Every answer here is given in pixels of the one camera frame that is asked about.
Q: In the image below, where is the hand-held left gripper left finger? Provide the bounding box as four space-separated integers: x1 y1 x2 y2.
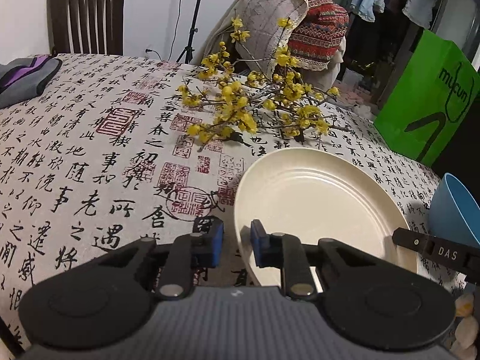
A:
95 217 225 301

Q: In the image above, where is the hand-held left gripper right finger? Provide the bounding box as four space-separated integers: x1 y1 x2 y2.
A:
250 219 376 300

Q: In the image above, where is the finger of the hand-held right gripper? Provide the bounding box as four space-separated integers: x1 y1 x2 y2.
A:
392 227 432 256

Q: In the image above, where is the blue bowl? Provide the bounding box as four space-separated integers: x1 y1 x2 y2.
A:
428 172 480 249

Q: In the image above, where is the cream plate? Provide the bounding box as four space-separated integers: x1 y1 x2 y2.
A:
233 148 419 286

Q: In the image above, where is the person's right hand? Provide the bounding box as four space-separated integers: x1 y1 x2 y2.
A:
454 292 480 351

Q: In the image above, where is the green paper bag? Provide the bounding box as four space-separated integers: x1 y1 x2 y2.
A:
374 29 480 166

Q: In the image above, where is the yellow flower branch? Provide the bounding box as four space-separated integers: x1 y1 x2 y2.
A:
176 15 351 151

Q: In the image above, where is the beige coat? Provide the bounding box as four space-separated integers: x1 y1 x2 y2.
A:
191 11 346 91

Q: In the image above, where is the black studio light stand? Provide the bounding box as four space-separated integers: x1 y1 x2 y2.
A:
176 0 209 64

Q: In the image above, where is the red patterned cloth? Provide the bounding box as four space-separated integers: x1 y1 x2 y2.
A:
287 0 349 72

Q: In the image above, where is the dark framed glass door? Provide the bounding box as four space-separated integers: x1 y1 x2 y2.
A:
264 0 480 94

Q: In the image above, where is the hanging white shirt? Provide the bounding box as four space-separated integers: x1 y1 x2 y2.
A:
402 0 447 30

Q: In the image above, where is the grey purple pouch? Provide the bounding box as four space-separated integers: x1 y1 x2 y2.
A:
0 55 62 109

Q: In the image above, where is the dark wooden chair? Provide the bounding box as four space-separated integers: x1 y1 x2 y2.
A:
47 0 127 56

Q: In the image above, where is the black cable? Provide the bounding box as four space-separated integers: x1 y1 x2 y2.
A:
144 0 188 61

